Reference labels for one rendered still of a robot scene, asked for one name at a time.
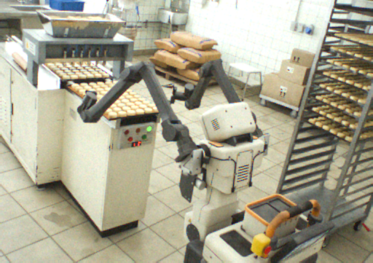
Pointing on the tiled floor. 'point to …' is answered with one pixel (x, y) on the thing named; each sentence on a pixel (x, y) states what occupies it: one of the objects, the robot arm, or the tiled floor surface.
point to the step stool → (246, 76)
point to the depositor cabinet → (32, 120)
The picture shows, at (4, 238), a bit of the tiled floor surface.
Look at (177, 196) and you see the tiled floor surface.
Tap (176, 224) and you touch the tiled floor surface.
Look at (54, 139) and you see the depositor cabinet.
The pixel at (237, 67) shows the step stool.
